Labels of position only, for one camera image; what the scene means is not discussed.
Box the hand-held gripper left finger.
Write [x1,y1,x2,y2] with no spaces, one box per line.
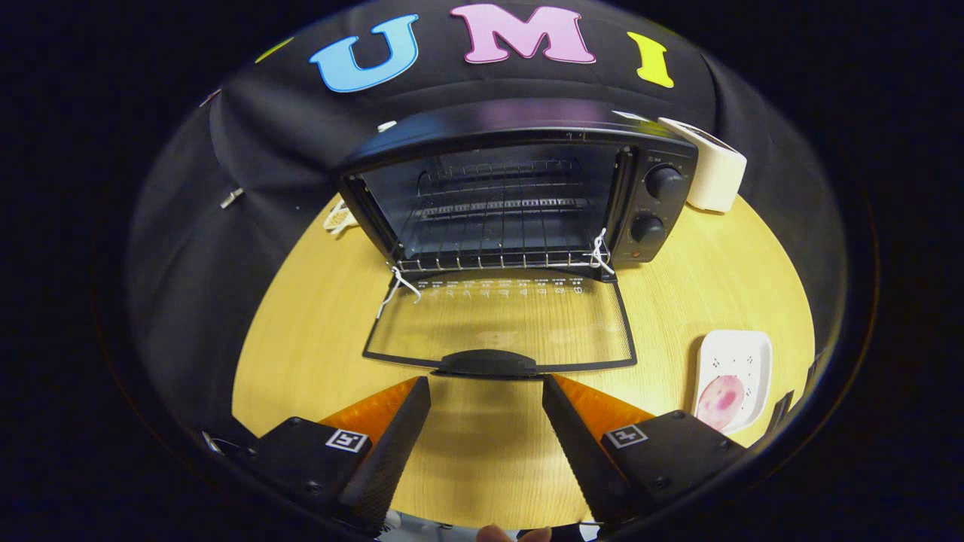
[245,376,432,537]

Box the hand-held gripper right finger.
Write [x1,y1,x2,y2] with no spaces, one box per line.
[541,374,748,528]

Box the glass toaster oven door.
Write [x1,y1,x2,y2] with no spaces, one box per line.
[362,269,638,377]

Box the pink ham slice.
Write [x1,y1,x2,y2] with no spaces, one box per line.
[697,374,746,431]

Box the white cherry print plate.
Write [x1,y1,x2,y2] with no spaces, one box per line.
[693,330,773,435]

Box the black toaster oven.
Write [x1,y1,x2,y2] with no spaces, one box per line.
[335,98,700,377]

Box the small black oven knob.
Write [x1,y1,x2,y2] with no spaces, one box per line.
[630,213,667,244]

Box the large black oven knob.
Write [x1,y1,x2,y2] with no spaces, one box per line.
[645,166,688,202]

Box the white pop-up toaster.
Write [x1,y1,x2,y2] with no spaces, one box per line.
[659,117,748,213]

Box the small white snack tray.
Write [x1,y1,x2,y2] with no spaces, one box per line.
[324,199,358,234]

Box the white string tie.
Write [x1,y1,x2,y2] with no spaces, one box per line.
[590,228,615,273]
[377,265,423,318]

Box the wire oven rack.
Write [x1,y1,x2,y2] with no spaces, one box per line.
[392,158,615,272]

